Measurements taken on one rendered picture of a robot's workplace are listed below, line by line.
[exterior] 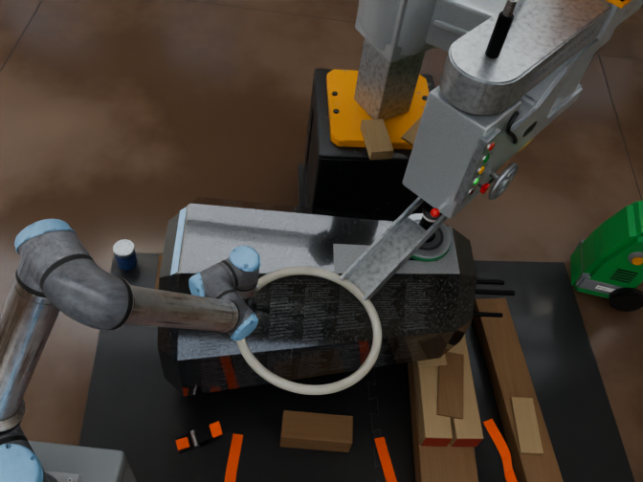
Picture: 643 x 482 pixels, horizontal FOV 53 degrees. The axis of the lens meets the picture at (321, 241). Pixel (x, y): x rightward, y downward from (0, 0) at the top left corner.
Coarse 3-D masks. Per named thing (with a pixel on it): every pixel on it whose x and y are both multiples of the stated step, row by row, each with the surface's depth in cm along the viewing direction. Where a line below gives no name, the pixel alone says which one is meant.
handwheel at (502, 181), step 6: (510, 168) 215; (516, 168) 220; (492, 174) 222; (498, 174) 221; (504, 174) 214; (510, 174) 220; (498, 180) 214; (504, 180) 219; (510, 180) 225; (492, 186) 216; (498, 186) 216; (504, 186) 220; (492, 192) 217; (498, 192) 225; (492, 198) 220
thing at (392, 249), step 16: (400, 224) 234; (416, 224) 234; (432, 224) 228; (384, 240) 231; (400, 240) 231; (416, 240) 231; (368, 256) 230; (384, 256) 229; (400, 256) 229; (352, 272) 226; (368, 272) 227; (384, 272) 227; (368, 288) 225
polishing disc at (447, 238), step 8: (416, 216) 253; (440, 232) 250; (448, 232) 250; (440, 240) 247; (448, 240) 248; (424, 248) 244; (432, 248) 245; (440, 248) 245; (448, 248) 246; (416, 256) 243; (424, 256) 242; (432, 256) 242
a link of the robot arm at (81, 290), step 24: (72, 264) 127; (96, 264) 132; (48, 288) 127; (72, 288) 126; (96, 288) 127; (120, 288) 131; (144, 288) 143; (72, 312) 128; (96, 312) 128; (120, 312) 131; (144, 312) 140; (168, 312) 147; (192, 312) 155; (216, 312) 164; (240, 312) 174; (240, 336) 177
